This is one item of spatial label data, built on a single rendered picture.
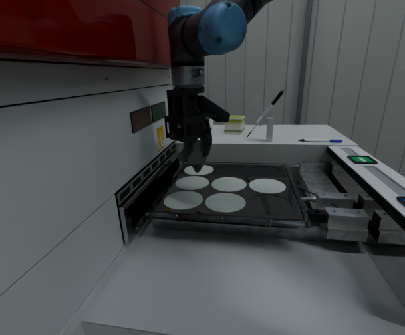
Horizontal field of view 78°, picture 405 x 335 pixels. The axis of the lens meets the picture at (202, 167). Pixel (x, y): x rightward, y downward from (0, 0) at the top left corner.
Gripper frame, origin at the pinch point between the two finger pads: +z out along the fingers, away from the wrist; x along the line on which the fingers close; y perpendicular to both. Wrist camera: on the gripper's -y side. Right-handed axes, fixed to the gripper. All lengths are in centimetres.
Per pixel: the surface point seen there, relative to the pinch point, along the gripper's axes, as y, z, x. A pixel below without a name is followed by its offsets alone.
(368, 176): -23.6, 1.3, 33.1
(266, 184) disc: -15.9, 7.3, 10.7
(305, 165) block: -36.6, 6.8, 12.7
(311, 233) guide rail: -10.3, 13.3, 26.7
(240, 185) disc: -10.4, 7.3, 5.8
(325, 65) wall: -196, -27, -45
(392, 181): -25.0, 1.7, 37.4
